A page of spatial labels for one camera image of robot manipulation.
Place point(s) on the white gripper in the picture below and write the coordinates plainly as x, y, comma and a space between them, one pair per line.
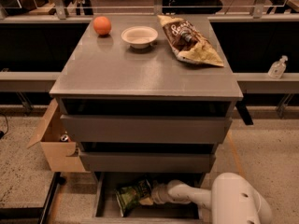
161, 194

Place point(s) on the green jalapeno chip bag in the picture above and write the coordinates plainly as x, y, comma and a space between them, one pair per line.
128, 196

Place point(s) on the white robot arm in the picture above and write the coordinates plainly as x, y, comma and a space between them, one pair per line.
231, 199

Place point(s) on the grey bottom drawer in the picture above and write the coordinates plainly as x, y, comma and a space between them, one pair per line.
107, 205

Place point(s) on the grey drawer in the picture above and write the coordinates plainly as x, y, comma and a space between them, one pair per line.
147, 162
107, 205
161, 130

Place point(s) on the grey middle drawer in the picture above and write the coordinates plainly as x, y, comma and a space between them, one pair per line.
147, 162

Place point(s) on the grey top drawer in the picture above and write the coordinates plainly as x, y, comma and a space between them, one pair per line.
161, 130

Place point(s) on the grey drawer cabinet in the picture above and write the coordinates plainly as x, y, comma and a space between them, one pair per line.
106, 77

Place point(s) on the brown and yellow chip bag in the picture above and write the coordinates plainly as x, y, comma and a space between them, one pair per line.
187, 43

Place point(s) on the cardboard box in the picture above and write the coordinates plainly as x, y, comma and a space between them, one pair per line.
61, 156

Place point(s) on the soda can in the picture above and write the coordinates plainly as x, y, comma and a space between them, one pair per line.
64, 138

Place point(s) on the grey metal railing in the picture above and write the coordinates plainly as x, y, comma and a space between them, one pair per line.
248, 82

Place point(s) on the white bowl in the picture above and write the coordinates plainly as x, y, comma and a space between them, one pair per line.
139, 37

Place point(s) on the orange fruit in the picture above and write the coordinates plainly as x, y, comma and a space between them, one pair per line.
102, 25

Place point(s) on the clear sanitizer bottle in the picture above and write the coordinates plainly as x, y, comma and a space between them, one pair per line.
278, 68

